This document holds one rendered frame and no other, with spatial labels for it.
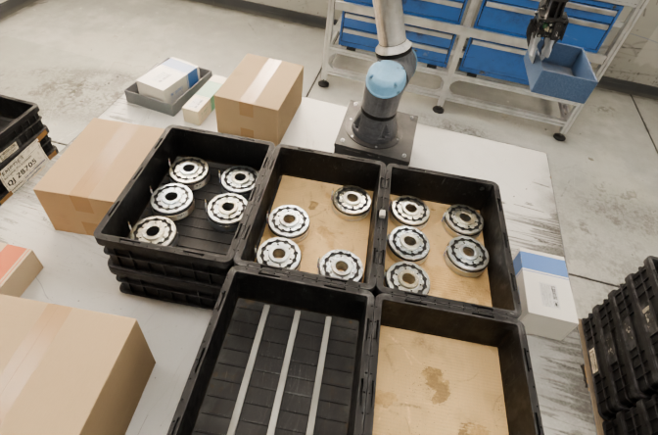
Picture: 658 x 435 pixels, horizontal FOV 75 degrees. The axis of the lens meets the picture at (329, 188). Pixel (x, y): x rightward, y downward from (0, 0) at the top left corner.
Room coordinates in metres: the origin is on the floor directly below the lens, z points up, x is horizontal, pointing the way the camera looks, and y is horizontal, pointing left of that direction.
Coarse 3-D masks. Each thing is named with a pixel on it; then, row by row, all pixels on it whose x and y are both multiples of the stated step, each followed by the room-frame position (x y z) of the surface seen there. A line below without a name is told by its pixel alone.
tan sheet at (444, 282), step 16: (432, 208) 0.83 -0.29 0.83; (432, 224) 0.77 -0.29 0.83; (432, 240) 0.71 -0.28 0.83; (448, 240) 0.72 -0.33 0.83; (480, 240) 0.74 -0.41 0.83; (432, 256) 0.66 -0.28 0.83; (384, 272) 0.59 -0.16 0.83; (432, 272) 0.61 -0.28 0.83; (448, 272) 0.62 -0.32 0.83; (432, 288) 0.57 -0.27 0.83; (448, 288) 0.58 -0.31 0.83; (464, 288) 0.58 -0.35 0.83; (480, 288) 0.59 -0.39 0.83; (480, 304) 0.55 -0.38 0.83
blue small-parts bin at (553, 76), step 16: (560, 48) 1.28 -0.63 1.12; (576, 48) 1.28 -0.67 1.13; (528, 64) 1.23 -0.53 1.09; (544, 64) 1.27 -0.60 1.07; (560, 64) 1.28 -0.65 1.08; (576, 64) 1.26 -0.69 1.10; (544, 80) 1.10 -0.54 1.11; (560, 80) 1.09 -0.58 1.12; (576, 80) 1.09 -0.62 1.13; (592, 80) 1.09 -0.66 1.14; (560, 96) 1.09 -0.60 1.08; (576, 96) 1.09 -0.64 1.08
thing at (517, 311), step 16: (448, 176) 0.86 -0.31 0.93; (464, 176) 0.86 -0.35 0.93; (384, 192) 0.76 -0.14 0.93; (496, 192) 0.82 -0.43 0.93; (384, 208) 0.71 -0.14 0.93; (496, 208) 0.77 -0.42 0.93; (384, 224) 0.66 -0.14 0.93; (384, 240) 0.61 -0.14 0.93; (384, 256) 0.57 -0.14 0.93; (512, 272) 0.57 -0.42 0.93; (384, 288) 0.49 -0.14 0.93; (512, 288) 0.53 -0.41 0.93; (448, 304) 0.47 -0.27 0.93; (464, 304) 0.48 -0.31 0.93; (512, 304) 0.50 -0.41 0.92
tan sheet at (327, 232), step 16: (288, 176) 0.87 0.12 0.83; (288, 192) 0.81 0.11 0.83; (304, 192) 0.82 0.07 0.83; (320, 192) 0.83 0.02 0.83; (368, 192) 0.85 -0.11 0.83; (272, 208) 0.75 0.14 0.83; (304, 208) 0.76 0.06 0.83; (320, 208) 0.77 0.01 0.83; (320, 224) 0.71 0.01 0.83; (336, 224) 0.72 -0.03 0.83; (352, 224) 0.73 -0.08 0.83; (368, 224) 0.74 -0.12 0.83; (304, 240) 0.66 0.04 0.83; (320, 240) 0.66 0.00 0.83; (336, 240) 0.67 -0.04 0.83; (352, 240) 0.68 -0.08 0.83; (304, 256) 0.61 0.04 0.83; (320, 256) 0.62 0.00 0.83
